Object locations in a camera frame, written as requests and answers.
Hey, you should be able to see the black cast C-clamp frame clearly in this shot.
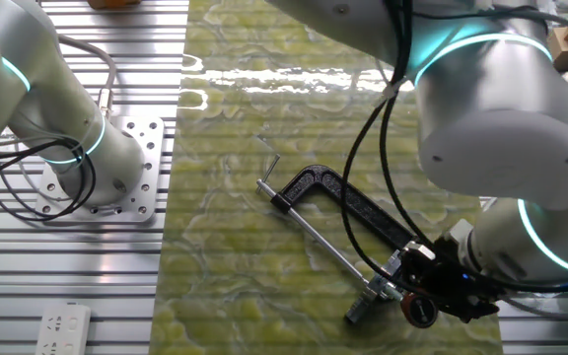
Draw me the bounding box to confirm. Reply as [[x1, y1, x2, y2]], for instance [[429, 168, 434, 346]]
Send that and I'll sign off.
[[269, 165, 416, 252]]

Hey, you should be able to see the black base cable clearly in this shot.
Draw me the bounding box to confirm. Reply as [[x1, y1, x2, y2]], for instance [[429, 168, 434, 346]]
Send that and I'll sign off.
[[0, 139, 99, 223], [0, 139, 84, 179]]

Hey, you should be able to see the round black red-rimmed knob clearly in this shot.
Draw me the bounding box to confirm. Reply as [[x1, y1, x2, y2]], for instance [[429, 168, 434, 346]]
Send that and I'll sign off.
[[400, 292, 439, 329]]

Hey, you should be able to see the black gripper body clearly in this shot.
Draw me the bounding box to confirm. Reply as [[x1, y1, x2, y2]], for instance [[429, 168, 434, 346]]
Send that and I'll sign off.
[[401, 246, 501, 324]]

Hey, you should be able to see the white power strip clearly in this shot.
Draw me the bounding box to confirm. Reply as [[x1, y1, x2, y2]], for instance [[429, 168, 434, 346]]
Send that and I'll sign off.
[[35, 302, 93, 355]]

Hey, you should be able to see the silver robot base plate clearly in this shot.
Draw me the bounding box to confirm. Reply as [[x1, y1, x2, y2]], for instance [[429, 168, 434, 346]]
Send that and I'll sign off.
[[34, 115, 166, 224]]

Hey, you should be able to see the grey base cable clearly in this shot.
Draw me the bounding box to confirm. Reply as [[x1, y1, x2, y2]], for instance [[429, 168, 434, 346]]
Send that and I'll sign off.
[[56, 34, 118, 120]]

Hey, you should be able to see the green marble pattern mat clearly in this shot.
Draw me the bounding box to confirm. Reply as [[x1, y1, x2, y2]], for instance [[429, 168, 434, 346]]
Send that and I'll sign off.
[[148, 0, 505, 355]]

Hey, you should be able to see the black braided cable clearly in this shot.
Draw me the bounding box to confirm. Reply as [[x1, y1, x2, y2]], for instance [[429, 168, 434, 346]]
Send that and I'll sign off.
[[379, 0, 568, 295], [339, 93, 416, 297]]

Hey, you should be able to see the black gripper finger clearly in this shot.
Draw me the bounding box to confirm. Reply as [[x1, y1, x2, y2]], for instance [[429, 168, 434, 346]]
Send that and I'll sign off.
[[395, 279, 419, 303], [393, 259, 415, 283]]

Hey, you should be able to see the black metal C-clamp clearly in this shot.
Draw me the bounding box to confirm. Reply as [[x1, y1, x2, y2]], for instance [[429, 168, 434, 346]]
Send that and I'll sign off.
[[255, 154, 379, 295]]

